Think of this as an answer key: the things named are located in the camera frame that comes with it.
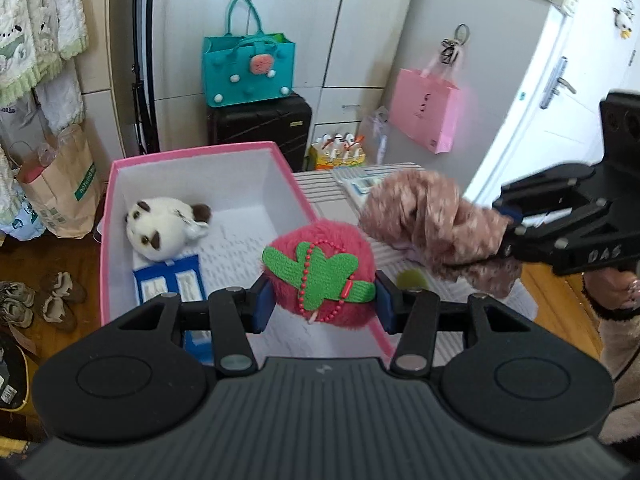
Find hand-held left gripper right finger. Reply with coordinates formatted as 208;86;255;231
374;270;535;380

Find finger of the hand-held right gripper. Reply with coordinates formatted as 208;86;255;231
492;162;598;221
500;199;618;263

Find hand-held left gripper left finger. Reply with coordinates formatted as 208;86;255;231
102;276;276;380

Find olive green plush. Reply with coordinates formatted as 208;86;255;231
394;268;430;292

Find red strawberry plush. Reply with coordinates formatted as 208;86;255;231
261;218;377;333

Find blue wipes packet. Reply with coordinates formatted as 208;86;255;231
132;254;213;363

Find pink floral scrunchie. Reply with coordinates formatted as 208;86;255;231
357;169;523;295

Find pink cardboard box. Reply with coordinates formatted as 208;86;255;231
99;141;396;361

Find white cat plush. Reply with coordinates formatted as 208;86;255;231
124;196;212;262

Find person's right forearm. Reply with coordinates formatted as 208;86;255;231
597;305;640;446

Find person's right hand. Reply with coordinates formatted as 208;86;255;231
582;267;640;321

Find white tissue packet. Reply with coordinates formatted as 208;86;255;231
334;167;401;208

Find striped pink tablecloth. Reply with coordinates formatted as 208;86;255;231
292;161;538;368

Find pink paper bag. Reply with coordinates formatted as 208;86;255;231
389;55;461;155

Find white door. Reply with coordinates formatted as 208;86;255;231
462;0;640;211

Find yellow drink bottle pack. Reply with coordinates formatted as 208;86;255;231
310;132;367;171

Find white duck plush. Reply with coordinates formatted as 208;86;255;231
612;7;633;40

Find black suitcase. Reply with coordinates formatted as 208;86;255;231
206;92;313;173

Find clear plastic bag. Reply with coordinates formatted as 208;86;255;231
362;106;391;166

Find brown paper bag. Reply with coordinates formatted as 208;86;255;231
17;122;103;238

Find teal felt tote bag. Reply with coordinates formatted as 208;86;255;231
202;0;296;108

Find grey sneaker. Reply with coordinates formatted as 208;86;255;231
0;281;36;306
0;297;33;328

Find black garment rack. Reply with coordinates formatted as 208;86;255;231
131;0;161;156

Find blue white plastic bag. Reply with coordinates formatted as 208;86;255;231
0;195;48;241

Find dark bag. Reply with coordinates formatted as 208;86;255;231
0;332;31;411

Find fluffy white pants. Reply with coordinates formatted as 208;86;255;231
32;62;86;133

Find white wardrobe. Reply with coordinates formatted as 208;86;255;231
150;0;423;153

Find fluffy white green cardigan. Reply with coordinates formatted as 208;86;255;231
0;0;90;106

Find silver door handle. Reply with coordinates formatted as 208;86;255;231
540;56;577;110

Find black white lanyard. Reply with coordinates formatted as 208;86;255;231
439;37;461;66

